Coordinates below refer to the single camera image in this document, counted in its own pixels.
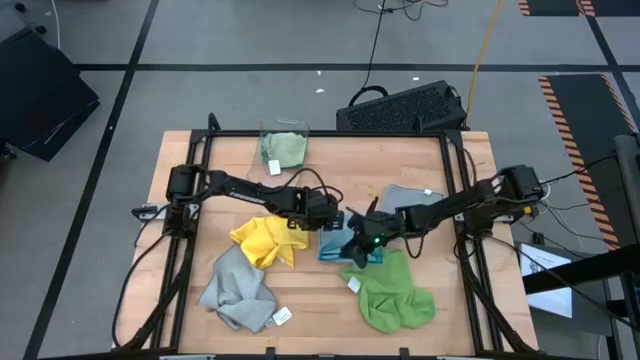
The black perforated computer case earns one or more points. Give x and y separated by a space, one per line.
400 107

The white screen monitor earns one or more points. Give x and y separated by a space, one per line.
550 300

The yellow microfiber towel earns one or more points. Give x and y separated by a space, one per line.
265 240

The black storage case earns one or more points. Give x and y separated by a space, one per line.
40 95

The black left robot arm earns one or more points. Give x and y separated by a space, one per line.
240 192

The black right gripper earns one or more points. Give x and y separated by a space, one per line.
380 230

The gray waffle-weave towel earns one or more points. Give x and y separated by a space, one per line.
235 290

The pale green microfiber towel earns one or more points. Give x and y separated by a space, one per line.
285 150

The hazard-striped black floor mat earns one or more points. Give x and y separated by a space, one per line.
590 125
555 6

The light blue microfiber towel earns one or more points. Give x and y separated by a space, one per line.
330 245

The clear plastic bin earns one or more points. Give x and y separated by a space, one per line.
285 125

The bright green microfiber towel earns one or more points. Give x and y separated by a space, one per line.
390 300

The black stand beams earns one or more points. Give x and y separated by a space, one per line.
575 272

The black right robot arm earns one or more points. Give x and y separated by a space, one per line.
450 210

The smooth gray microfiber towel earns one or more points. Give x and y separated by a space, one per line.
410 197

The silver metal bracket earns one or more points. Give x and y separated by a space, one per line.
147 212

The white paper towel tag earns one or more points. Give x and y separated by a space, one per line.
354 284
283 316
274 167

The black metal table frame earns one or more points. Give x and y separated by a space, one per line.
350 133

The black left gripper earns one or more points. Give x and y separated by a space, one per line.
320 210

